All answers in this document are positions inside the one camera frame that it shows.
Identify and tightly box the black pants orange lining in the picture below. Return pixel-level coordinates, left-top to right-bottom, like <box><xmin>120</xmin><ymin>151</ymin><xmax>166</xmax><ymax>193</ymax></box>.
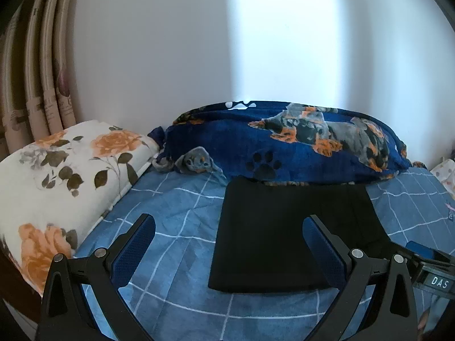
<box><xmin>208</xmin><ymin>176</ymin><xmax>390</xmax><ymax>293</ymax></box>

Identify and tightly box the blue grid bed sheet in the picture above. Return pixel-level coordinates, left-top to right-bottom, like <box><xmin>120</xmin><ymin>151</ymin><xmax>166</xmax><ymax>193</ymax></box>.
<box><xmin>76</xmin><ymin>168</ymin><xmax>454</xmax><ymax>340</ymax></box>

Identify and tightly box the white pink patterned cloth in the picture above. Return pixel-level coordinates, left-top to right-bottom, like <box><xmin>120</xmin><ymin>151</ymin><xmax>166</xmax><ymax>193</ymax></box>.
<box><xmin>430</xmin><ymin>159</ymin><xmax>455</xmax><ymax>199</ymax></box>

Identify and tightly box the white floral pillow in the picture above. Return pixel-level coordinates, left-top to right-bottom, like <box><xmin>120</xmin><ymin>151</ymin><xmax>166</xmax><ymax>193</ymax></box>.
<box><xmin>1</xmin><ymin>120</ymin><xmax>159</xmax><ymax>294</ymax></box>

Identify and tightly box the navy dog print blanket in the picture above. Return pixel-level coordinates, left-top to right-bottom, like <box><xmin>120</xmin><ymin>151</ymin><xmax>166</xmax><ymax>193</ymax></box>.
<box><xmin>149</xmin><ymin>101</ymin><xmax>413</xmax><ymax>185</ymax></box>

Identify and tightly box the beige patterned curtain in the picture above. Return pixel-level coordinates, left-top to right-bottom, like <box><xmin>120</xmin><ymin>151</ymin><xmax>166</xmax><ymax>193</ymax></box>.
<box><xmin>1</xmin><ymin>0</ymin><xmax>76</xmax><ymax>159</ymax></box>

